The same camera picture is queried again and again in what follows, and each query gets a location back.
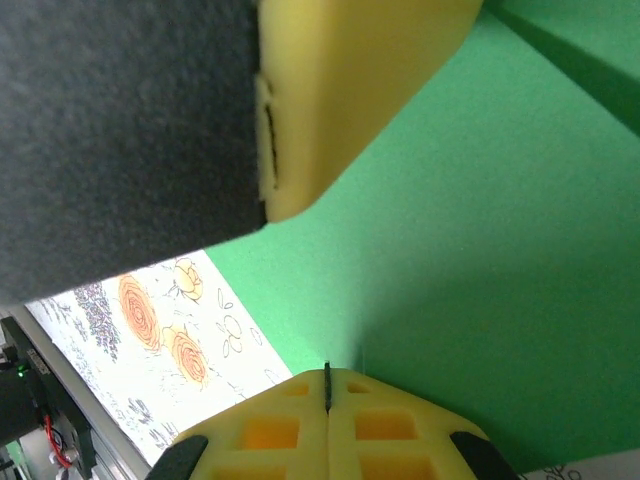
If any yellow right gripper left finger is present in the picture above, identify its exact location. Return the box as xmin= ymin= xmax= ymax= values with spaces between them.
xmin=144 ymin=368 xmax=330 ymax=480

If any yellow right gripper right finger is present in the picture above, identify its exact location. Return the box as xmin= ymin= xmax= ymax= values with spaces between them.
xmin=327 ymin=367 xmax=522 ymax=480

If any green square paper sheet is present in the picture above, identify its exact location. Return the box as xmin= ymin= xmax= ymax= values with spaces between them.
xmin=204 ymin=0 xmax=640 ymax=474

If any aluminium front rail beam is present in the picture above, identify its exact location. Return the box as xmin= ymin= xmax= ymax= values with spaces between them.
xmin=9 ymin=302 xmax=154 ymax=480

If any red wire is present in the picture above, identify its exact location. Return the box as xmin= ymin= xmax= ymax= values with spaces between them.
xmin=43 ymin=415 xmax=76 ymax=464

